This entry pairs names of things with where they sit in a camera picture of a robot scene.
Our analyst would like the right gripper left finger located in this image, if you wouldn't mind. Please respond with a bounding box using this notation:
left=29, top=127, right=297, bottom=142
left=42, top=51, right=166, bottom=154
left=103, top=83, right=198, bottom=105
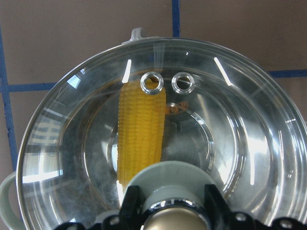
left=119, top=185, right=144, bottom=225

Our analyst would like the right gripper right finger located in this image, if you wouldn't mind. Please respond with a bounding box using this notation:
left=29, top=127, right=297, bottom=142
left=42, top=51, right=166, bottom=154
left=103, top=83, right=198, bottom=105
left=204, top=184, right=231, bottom=225

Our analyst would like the yellow corn cob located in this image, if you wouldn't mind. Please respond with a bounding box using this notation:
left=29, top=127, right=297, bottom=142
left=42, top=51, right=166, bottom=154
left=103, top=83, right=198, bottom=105
left=117, top=81, right=166, bottom=188

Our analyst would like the glass pot lid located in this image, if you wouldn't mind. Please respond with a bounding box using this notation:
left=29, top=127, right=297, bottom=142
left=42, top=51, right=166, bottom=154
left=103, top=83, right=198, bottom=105
left=16, top=38, right=307, bottom=230

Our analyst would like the white electric cooking pot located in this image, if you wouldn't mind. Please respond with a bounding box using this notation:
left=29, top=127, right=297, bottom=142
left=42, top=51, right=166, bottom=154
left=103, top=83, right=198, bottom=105
left=0, top=27, right=307, bottom=230

